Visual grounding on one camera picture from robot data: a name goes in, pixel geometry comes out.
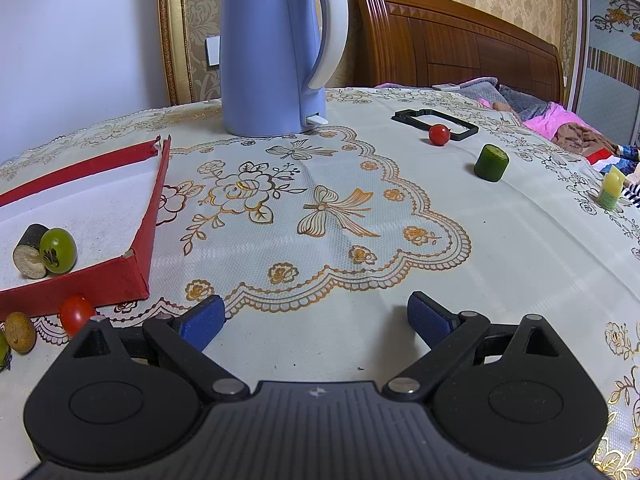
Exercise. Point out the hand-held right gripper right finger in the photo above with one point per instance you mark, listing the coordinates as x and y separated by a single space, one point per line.
430 320

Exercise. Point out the green cucumber piece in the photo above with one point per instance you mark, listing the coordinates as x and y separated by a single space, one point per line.
491 164

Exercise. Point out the blue electric kettle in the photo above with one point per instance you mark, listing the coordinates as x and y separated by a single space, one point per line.
270 60

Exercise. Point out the black rectangular frame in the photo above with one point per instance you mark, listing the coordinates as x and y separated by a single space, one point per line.
400 116

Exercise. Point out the wooden bed headboard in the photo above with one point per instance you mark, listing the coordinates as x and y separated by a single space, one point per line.
450 40

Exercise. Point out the red cherry tomato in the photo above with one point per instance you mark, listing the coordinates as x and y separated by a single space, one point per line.
75 312
439 135

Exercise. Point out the grey blanket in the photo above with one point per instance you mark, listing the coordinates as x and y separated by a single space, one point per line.
525 102

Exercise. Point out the white wall switch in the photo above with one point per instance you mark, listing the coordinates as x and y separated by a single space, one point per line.
213 51

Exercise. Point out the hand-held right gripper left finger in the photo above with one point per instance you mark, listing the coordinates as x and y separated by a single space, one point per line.
202 322

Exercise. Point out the red cardboard box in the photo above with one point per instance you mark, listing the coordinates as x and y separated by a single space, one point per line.
125 280

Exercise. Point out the small yellow-green bottle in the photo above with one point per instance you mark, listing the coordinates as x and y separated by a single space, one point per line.
611 190

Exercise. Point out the gold picture frame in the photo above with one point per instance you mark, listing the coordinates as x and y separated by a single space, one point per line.
172 35

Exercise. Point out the lace floral tablecloth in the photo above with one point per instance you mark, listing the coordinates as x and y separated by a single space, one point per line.
350 270

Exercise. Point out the brown longan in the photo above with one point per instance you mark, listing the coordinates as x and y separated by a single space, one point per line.
20 332

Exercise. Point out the patterned wardrobe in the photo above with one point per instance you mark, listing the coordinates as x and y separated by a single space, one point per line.
610 60

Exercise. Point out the green tomato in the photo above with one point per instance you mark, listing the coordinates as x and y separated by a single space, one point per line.
59 250
4 350

